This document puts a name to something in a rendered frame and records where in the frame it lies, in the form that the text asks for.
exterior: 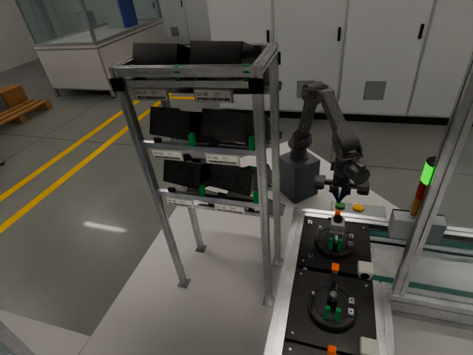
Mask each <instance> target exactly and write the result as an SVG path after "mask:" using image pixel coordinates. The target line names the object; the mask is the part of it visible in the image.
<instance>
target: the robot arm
mask: <svg viewBox="0 0 473 355"><path fill-rule="evenodd" d="M301 96H302V98H303V100H304V105H303V110H302V114H301V119H300V123H299V126H298V129H297V130H296V131H295V132H294V133H293V135H292V137H291V139H290V140H289V141H288V146H289V148H290V149H291V155H290V156H289V158H290V159H292V160H293V161H295V162H296V163H300V162H301V161H304V160H307V159H308V157H307V156H306V148H307V147H310V144H312V140H313V138H312V136H311V134H310V128H311V125H312V122H313V118H314V115H315V110H316V107H317V105H318V104H319V103H321V104H322V107H323V109H324V112H325V114H326V117H327V120H328V121H329V124H330V126H331V129H332V132H333V134H332V143H333V148H334V149H333V152H334V153H335V154H336V157H335V161H332V163H331V168H330V170H333V171H334V174H333V180H329V179H326V175H315V178H314V181H313V188H314V189H324V185H329V192H331V193H332V194H333V195H334V197H335V199H336V202H337V203H340V202H341V200H342V199H343V198H344V197H345V196H347V195H350V194H351V189H356V190H357V193H358V194H359V195H365V196H367V195H368V194H369V190H370V182H369V181H368V179H369V177H370V172H369V170H368V169H366V165H365V164H364V163H361V162H360V161H359V158H362V157H364V156H363V149H362V146H361V143H360V139H359V137H358V136H357V134H356V133H355V130H354V129H353V128H351V127H350V126H348V125H347V123H346V121H345V119H344V116H343V114H342V112H341V109H340V108H339V105H338V103H337V100H336V98H335V92H334V90H333V89H332V88H329V85H326V84H323V82H321V81H320V82H314V83H310V84H306V85H303V88H302V90H301ZM354 150H356V151H357V152H355V153H352V154H351V153H350V151H354ZM350 179H351V180H352V181H353V182H352V181H350ZM339 187H342V188H341V193H340V196H339Z"/></svg>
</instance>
